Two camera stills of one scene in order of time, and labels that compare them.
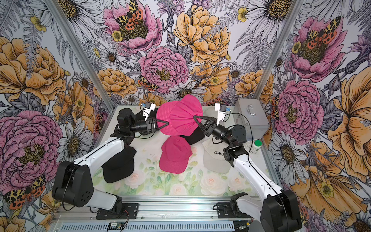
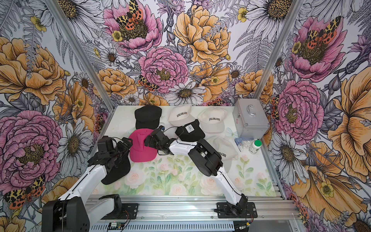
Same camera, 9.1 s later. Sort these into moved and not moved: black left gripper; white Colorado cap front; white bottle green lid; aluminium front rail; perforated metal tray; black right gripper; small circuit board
Moved: black left gripper; black right gripper
Not moved: white Colorado cap front; perforated metal tray; white bottle green lid; small circuit board; aluminium front rail
